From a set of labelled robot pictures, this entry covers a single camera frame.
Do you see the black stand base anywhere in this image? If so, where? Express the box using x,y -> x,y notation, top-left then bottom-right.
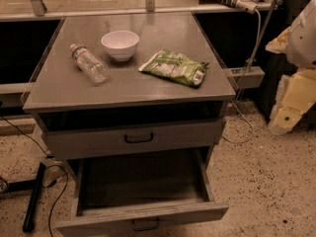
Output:
0,163 -> 45,233

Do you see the white ceramic bowl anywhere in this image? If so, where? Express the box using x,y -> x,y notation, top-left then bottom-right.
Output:
101,31 -> 139,61

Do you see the clear plastic water bottle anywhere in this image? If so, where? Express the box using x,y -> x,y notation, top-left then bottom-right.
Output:
70,43 -> 110,84

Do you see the grey drawer cabinet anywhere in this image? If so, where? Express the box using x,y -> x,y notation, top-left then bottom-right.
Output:
21,12 -> 237,237

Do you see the black cable on floor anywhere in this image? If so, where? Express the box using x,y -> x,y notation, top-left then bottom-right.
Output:
0,116 -> 69,237

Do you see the white cable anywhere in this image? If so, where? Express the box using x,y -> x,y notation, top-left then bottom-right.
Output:
220,7 -> 263,145

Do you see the grey top drawer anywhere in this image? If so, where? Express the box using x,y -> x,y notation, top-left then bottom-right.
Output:
42,118 -> 225,160

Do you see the green chip bag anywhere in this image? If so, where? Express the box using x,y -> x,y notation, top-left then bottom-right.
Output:
138,49 -> 208,88

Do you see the metal rail shelf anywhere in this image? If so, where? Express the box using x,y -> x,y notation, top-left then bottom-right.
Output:
0,0 -> 284,22

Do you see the grey drawer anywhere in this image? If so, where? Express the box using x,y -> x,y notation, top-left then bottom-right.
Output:
56,149 -> 229,237
42,118 -> 225,160

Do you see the dark cabinet at right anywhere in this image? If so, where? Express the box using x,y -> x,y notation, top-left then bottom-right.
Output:
256,0 -> 310,116

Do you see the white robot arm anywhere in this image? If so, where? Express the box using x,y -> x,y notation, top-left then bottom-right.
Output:
266,0 -> 316,135

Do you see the grey power strip box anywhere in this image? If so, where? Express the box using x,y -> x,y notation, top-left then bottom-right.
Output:
224,66 -> 265,90

